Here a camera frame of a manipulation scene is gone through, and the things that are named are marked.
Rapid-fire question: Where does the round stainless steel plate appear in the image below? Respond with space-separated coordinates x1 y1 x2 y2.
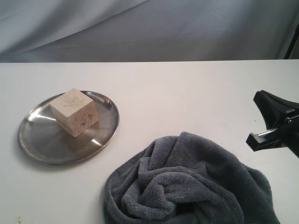
18 91 120 165

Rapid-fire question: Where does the grey fluffy towel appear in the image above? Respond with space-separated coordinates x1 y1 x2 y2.
103 132 279 224

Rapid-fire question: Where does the light wooden cube block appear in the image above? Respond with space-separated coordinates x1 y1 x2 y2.
50 88 99 137

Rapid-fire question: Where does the grey backdrop cloth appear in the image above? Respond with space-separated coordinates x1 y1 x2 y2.
0 0 299 63

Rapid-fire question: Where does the black backdrop stand pole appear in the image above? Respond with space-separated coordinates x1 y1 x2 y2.
284 35 299 59

